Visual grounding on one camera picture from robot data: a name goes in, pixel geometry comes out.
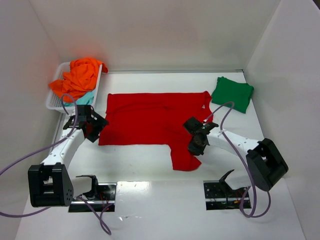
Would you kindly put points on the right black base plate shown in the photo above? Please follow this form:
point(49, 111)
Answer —
point(219, 196)

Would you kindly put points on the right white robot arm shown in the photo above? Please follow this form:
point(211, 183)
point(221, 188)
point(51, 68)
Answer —
point(264, 161)

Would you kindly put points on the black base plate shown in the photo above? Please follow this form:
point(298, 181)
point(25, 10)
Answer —
point(104, 197)
point(219, 196)

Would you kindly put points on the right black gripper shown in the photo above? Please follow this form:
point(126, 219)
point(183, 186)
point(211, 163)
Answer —
point(194, 135)

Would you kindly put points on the teal t shirt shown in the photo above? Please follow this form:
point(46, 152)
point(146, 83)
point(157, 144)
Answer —
point(86, 99)

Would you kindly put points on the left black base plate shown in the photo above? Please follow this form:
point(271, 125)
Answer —
point(104, 197)

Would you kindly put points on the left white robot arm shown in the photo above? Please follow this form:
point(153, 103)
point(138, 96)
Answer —
point(49, 182)

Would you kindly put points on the folded green t shirt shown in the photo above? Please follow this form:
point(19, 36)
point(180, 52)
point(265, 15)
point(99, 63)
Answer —
point(227, 90)

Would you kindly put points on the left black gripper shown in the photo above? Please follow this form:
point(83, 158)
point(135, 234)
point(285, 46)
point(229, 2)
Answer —
point(96, 125)

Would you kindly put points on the red t shirt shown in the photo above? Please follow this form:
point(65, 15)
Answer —
point(156, 119)

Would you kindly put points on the orange t shirt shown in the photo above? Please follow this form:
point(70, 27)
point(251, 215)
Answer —
point(81, 78)

